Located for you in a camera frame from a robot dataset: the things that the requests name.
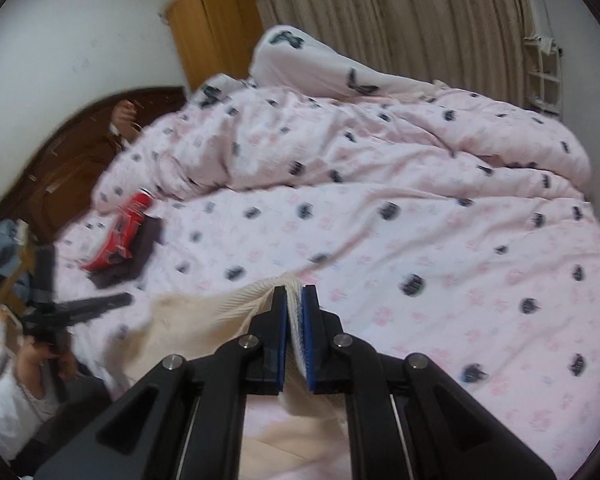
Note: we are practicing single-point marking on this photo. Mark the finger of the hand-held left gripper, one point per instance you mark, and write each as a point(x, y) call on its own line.
point(95, 306)
point(45, 275)

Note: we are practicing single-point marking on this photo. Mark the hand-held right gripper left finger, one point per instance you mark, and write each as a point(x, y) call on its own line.
point(280, 345)

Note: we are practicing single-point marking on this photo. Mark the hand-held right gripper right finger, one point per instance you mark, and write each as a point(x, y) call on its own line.
point(310, 345)

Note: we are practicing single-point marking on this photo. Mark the cream knit garment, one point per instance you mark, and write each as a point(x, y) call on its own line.
point(200, 320)

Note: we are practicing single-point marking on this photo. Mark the grey-blue clothes pile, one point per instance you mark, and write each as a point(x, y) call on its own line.
point(5, 245)

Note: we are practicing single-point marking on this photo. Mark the person's left hand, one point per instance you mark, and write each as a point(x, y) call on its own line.
point(35, 360)

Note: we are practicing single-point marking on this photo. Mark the dark brown cloth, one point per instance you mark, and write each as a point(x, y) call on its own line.
point(147, 250)

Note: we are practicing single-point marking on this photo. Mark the red jersey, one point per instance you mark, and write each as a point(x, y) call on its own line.
point(122, 232)

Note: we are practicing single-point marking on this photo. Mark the person's white shirt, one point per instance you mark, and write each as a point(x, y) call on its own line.
point(5, 410)

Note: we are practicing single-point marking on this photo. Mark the person's dark pants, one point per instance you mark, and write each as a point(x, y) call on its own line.
point(70, 420)

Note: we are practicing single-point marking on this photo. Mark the dark wooden headboard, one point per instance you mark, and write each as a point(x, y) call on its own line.
point(65, 160)

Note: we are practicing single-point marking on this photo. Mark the pink cat print bed sheet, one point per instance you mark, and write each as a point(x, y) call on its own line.
point(430, 285)

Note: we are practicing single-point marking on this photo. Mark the pink cat print duvet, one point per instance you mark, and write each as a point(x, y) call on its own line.
point(330, 135)

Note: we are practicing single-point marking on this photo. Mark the light wooden cabinet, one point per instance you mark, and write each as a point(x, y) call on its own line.
point(210, 35)

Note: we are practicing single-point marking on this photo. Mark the beige curtain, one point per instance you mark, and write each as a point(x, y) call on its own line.
point(380, 10)

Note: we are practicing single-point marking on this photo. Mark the white shelf rack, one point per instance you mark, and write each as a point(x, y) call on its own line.
point(545, 80)

